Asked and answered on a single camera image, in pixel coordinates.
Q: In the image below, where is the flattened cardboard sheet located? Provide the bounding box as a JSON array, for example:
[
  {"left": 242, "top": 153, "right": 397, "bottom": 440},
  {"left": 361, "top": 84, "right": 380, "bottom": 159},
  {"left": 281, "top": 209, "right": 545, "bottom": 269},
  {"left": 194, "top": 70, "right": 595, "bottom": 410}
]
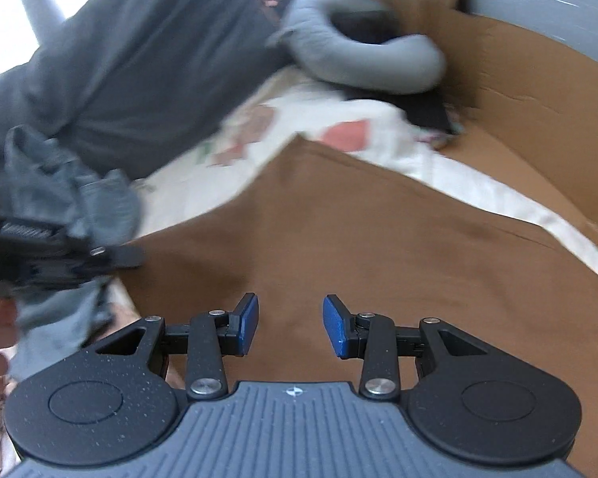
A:
[{"left": 374, "top": 0, "right": 598, "bottom": 260}]

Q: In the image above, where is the brown printed t-shirt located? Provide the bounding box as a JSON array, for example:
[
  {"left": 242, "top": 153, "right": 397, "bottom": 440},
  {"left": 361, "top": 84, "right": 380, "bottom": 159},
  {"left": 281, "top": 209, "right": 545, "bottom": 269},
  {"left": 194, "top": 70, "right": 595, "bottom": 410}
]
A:
[{"left": 114, "top": 137, "right": 598, "bottom": 478}]

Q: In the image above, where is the blue-grey garment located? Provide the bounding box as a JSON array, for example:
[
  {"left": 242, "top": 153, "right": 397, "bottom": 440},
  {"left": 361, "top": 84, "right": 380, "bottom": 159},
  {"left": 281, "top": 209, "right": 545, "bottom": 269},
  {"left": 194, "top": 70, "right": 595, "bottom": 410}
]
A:
[{"left": 0, "top": 124, "right": 145, "bottom": 384}]

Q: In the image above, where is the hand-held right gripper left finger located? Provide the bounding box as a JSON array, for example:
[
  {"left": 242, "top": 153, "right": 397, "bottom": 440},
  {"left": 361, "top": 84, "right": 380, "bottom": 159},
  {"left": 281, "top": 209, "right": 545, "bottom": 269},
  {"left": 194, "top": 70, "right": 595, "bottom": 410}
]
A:
[{"left": 94, "top": 293, "right": 260, "bottom": 400}]

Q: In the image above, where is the cream bear printed blanket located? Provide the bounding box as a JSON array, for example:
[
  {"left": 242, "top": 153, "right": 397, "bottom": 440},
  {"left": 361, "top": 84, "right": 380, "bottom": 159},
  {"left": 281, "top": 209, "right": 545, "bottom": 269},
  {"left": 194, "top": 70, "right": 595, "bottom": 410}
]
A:
[{"left": 0, "top": 67, "right": 598, "bottom": 478}]

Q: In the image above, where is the bright window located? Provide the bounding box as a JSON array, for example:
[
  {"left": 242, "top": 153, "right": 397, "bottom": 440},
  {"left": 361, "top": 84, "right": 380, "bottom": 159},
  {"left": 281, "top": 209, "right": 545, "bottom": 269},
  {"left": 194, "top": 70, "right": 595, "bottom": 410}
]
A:
[{"left": 0, "top": 0, "right": 145, "bottom": 85}]

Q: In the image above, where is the grey neck pillow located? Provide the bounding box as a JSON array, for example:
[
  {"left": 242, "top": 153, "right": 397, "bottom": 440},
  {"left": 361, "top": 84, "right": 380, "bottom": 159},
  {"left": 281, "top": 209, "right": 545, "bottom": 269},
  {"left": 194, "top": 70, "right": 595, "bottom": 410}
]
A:
[{"left": 266, "top": 0, "right": 447, "bottom": 95}]

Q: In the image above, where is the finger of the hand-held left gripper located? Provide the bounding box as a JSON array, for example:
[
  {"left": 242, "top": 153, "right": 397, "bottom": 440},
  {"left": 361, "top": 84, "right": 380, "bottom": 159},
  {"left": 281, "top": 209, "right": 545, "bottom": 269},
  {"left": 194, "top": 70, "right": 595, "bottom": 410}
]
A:
[{"left": 90, "top": 244, "right": 145, "bottom": 274}]

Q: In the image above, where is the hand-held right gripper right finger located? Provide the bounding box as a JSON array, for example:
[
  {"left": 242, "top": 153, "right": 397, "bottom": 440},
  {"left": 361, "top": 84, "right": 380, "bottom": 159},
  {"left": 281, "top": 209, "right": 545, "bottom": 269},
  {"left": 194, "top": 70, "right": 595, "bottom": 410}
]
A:
[{"left": 323, "top": 295, "right": 502, "bottom": 400}]

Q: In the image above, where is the small dark cloth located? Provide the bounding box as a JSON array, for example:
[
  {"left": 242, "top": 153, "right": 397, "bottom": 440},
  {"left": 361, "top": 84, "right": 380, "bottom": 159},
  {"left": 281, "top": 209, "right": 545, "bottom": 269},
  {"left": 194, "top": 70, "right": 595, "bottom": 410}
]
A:
[{"left": 329, "top": 7, "right": 459, "bottom": 135}]

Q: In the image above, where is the dark grey pillow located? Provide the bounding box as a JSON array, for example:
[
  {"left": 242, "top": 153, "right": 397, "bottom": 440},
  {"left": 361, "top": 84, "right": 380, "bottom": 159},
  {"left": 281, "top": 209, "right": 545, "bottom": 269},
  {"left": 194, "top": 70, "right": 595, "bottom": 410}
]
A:
[{"left": 0, "top": 0, "right": 300, "bottom": 185}]

